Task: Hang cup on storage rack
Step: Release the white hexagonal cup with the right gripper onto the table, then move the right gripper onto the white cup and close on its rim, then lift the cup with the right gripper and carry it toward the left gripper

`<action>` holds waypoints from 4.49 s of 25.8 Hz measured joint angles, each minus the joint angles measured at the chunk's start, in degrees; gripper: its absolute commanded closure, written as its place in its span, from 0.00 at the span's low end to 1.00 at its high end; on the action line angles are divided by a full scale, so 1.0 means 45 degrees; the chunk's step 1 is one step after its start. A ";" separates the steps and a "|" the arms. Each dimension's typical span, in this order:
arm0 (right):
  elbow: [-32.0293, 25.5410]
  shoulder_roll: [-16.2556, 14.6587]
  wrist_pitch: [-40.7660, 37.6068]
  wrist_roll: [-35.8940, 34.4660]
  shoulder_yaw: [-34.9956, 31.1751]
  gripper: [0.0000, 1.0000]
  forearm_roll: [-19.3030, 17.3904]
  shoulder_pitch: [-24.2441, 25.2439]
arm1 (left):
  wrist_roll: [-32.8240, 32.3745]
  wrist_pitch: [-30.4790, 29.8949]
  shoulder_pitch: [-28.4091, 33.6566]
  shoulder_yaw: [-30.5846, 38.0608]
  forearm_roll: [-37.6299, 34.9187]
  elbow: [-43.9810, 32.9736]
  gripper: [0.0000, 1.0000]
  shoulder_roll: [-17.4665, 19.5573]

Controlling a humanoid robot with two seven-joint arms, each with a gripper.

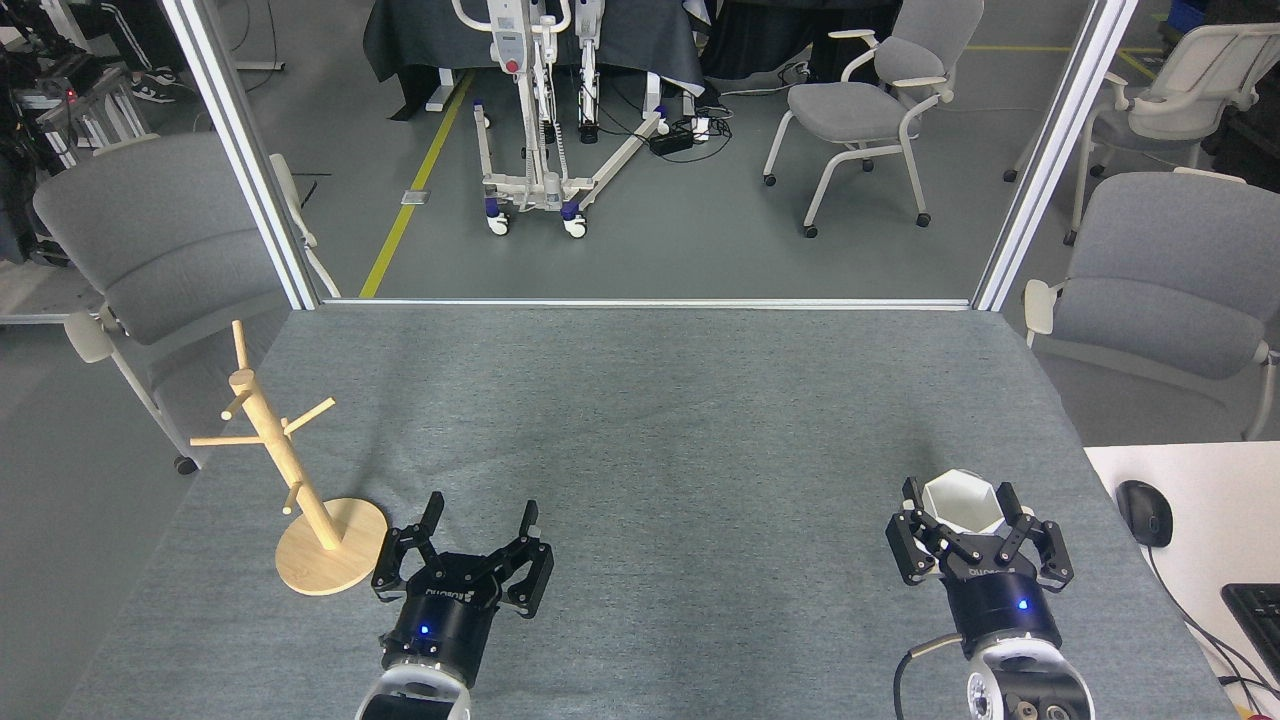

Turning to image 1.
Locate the white desk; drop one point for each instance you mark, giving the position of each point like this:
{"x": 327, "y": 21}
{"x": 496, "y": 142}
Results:
{"x": 1220, "y": 500}

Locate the white stand on wheels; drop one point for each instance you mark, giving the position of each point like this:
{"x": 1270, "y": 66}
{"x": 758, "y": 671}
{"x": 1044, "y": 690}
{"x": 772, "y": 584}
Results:
{"x": 525, "y": 185}

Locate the black computer mouse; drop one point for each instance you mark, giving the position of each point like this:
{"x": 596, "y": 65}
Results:
{"x": 1145, "y": 512}

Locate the white faceted cup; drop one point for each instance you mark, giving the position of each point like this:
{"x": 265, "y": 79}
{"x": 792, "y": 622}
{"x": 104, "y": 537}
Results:
{"x": 960, "y": 500}

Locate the white frame grey chair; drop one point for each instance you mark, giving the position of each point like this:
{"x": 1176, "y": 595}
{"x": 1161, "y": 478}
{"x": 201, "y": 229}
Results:
{"x": 1190, "y": 95}

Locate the black and white sneaker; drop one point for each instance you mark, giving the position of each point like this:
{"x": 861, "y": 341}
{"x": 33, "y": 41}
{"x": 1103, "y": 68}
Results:
{"x": 150, "y": 92}

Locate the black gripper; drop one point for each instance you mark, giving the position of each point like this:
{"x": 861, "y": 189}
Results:
{"x": 445, "y": 620}
{"x": 1000, "y": 605}

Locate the grey padded chair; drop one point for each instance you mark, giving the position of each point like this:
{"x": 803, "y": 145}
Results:
{"x": 850, "y": 105}
{"x": 150, "y": 230}
{"x": 1170, "y": 270}

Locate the table with dark cloth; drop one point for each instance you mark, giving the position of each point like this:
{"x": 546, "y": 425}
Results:
{"x": 420, "y": 35}

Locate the silver frame rail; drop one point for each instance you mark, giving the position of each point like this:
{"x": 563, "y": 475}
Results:
{"x": 640, "y": 303}

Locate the metal floor plate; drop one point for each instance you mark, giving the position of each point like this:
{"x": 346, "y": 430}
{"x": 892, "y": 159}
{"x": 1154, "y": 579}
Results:
{"x": 416, "y": 197}

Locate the black keyboard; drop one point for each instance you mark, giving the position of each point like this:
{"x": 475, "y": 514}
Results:
{"x": 1260, "y": 620}

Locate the black equipment rack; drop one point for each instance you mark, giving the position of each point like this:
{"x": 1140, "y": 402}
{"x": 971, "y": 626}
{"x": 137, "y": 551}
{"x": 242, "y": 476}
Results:
{"x": 60, "y": 100}

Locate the silver frame post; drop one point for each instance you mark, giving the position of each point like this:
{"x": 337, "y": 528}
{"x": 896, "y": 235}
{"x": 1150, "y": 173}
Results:
{"x": 240, "y": 150}
{"x": 1050, "y": 150}

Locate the blue bin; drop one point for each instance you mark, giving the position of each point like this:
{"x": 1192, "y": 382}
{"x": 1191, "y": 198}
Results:
{"x": 1188, "y": 12}

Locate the black power strip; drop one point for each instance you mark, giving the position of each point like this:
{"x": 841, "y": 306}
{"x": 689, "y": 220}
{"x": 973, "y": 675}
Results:
{"x": 672, "y": 138}

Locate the wooden cup rack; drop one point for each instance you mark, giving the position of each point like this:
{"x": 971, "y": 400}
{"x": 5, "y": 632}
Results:
{"x": 330, "y": 560}

